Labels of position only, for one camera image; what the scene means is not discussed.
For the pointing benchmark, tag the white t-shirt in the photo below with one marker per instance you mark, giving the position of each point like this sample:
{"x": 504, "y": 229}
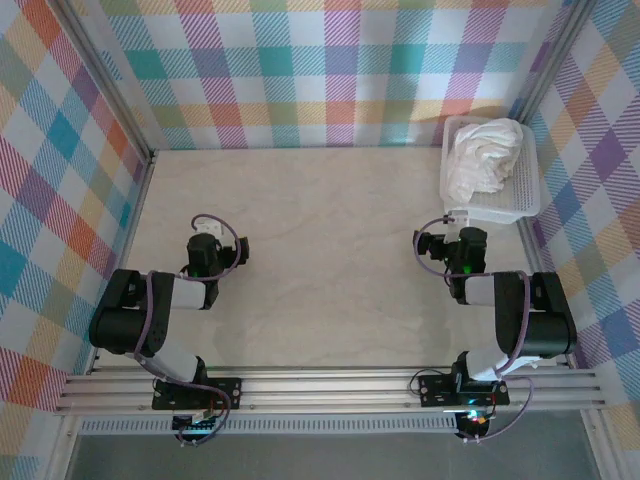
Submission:
{"x": 480, "y": 155}

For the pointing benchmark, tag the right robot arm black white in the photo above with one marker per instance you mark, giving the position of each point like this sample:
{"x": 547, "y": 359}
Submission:
{"x": 545, "y": 330}

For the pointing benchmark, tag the white plastic mesh basket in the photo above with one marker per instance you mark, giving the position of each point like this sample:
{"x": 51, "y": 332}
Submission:
{"x": 522, "y": 195}

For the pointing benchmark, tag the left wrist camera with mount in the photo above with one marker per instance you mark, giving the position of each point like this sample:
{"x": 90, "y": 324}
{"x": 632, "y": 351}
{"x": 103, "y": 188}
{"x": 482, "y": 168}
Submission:
{"x": 207, "y": 227}

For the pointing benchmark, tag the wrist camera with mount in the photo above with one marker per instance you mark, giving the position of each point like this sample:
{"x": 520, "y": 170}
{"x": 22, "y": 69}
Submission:
{"x": 207, "y": 227}
{"x": 457, "y": 218}

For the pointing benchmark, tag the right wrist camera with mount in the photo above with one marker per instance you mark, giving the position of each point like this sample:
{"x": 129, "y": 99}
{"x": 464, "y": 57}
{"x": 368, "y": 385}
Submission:
{"x": 457, "y": 218}

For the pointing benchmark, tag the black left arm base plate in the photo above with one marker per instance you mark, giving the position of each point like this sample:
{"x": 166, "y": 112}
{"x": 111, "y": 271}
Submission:
{"x": 225, "y": 392}

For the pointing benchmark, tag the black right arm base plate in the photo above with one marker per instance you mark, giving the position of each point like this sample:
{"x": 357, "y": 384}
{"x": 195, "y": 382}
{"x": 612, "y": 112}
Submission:
{"x": 435, "y": 390}

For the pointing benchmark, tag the long aluminium base rail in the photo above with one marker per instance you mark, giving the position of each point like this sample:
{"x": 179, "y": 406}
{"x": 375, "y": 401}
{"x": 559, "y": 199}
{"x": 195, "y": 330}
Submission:
{"x": 325, "y": 390}

